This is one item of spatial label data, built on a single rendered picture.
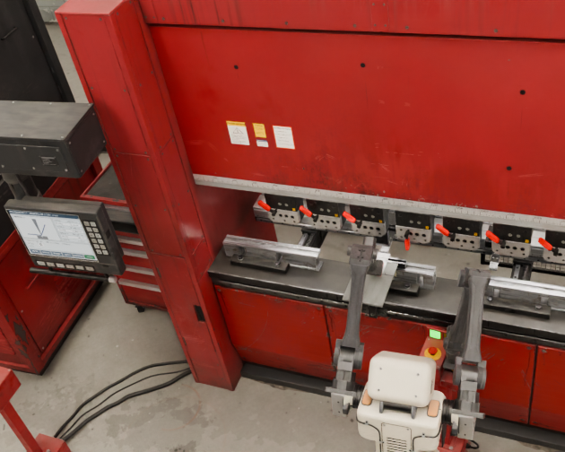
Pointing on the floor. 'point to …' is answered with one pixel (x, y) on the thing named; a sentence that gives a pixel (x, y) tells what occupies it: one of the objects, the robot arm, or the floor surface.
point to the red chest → (111, 194)
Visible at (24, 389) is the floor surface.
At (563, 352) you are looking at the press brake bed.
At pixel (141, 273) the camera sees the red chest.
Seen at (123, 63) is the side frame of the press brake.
